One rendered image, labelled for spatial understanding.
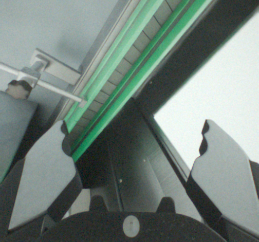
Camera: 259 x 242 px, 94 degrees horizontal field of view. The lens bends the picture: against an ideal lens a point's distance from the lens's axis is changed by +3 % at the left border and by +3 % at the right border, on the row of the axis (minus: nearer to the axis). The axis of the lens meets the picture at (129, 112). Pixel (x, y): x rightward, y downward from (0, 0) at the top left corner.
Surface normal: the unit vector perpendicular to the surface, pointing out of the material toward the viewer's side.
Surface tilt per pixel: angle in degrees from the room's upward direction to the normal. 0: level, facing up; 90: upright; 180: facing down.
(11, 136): 90
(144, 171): 90
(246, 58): 90
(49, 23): 0
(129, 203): 90
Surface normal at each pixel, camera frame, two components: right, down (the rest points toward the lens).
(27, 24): 0.29, 0.61
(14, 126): 0.63, -0.70
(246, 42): -0.72, -0.36
